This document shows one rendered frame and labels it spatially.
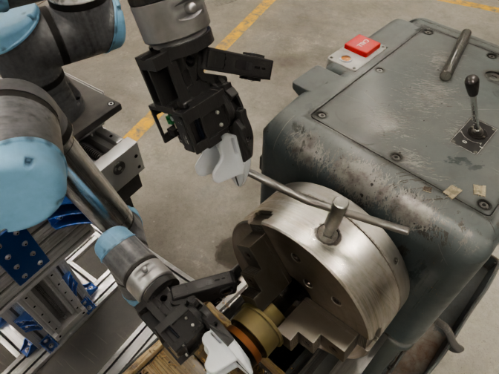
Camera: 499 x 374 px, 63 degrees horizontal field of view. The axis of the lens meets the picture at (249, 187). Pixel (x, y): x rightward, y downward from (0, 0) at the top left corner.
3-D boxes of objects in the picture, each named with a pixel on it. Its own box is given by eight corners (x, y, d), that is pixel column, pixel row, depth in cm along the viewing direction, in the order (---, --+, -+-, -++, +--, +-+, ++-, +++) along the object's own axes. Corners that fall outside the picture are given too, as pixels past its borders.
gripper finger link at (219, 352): (229, 398, 60) (188, 353, 64) (257, 368, 62) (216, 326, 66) (229, 393, 57) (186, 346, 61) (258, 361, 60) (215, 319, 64)
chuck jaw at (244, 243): (287, 265, 75) (258, 213, 72) (305, 269, 71) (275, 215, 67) (246, 306, 70) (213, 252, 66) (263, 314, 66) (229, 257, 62)
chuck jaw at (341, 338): (317, 282, 71) (377, 323, 64) (317, 297, 74) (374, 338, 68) (275, 327, 66) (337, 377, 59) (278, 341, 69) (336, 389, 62)
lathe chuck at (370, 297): (255, 245, 95) (271, 159, 70) (365, 342, 84) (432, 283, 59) (228, 270, 91) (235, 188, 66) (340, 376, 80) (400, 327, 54)
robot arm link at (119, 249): (131, 239, 83) (122, 214, 76) (165, 272, 78) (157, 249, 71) (98, 263, 79) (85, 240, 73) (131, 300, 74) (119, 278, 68)
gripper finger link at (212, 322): (227, 354, 64) (191, 317, 68) (235, 346, 65) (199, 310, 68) (226, 344, 60) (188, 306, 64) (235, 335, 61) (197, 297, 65)
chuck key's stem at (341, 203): (331, 239, 65) (350, 197, 56) (329, 250, 64) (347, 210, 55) (318, 234, 65) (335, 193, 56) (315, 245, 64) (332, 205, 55)
